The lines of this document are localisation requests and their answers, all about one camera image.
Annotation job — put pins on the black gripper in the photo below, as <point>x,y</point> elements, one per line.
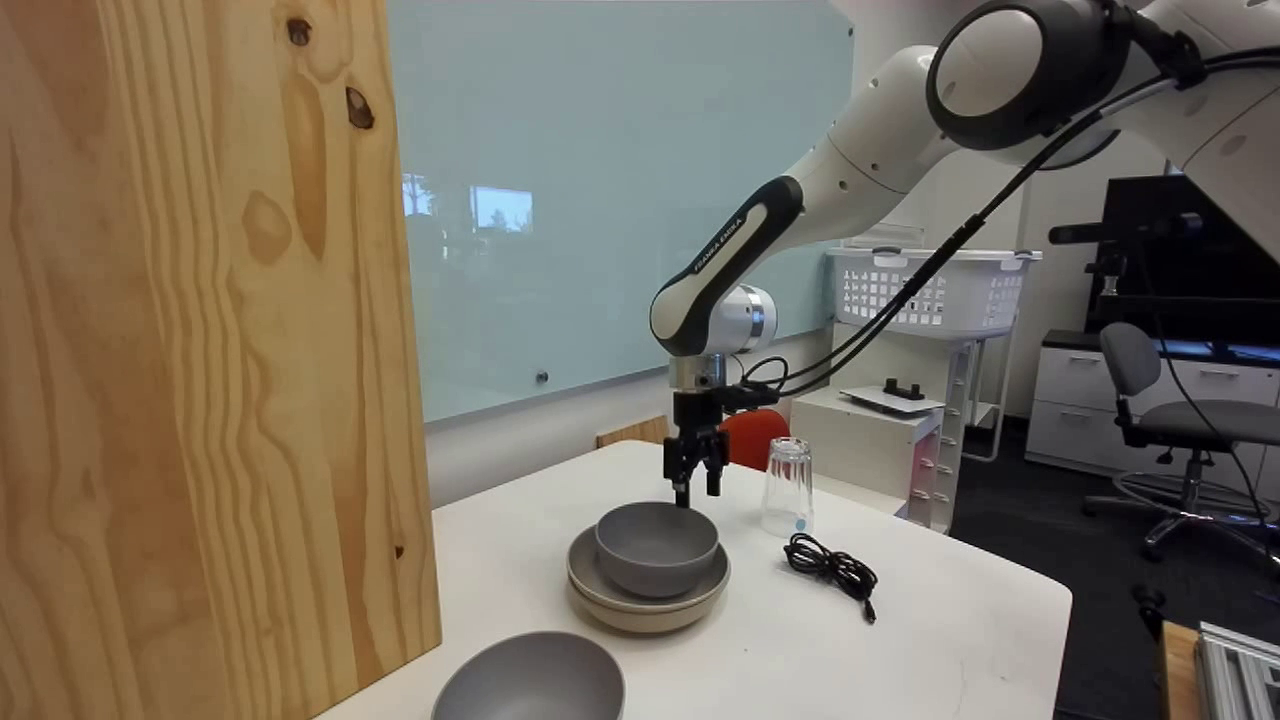
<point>698,418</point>

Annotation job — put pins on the gray bowl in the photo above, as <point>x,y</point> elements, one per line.
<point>656,553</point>

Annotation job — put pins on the grey plate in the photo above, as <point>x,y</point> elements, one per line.
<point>531,679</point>

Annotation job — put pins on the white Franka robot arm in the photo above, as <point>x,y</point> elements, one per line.
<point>852,175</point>

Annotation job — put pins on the beige bottom bowl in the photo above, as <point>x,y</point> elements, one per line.
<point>625,619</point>

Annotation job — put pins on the red chair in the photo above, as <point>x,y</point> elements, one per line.
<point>761,436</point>

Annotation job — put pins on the clear drinking glass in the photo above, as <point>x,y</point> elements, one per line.
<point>791,486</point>

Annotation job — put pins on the white low cabinet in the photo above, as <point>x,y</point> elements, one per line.
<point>852,445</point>

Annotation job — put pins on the white tray with black parts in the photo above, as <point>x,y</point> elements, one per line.
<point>888,396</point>

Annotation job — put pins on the clear plastic drawer tower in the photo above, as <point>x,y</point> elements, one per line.
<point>932,482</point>

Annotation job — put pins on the glass whiteboard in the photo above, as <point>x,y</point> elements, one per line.
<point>600,202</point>

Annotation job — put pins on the white laundry basket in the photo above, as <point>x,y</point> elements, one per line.
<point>973,301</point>

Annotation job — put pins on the white drawer cabinet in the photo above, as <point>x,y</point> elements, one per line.
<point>1065,400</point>

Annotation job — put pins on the gray office chair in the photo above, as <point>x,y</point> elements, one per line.
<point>1175,420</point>

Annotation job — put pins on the wooden plywood panel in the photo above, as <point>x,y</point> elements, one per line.
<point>202,400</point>

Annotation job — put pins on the black monitor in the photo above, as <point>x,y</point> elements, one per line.
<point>1175,287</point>

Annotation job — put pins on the wooden board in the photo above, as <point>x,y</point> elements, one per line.
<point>1181,675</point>

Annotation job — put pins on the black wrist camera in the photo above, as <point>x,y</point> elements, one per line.
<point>748,396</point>

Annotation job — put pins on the black stereo camera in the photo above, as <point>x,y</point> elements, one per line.
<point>1078,235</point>

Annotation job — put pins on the aluminium frame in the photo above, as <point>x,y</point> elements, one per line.
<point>1246,675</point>

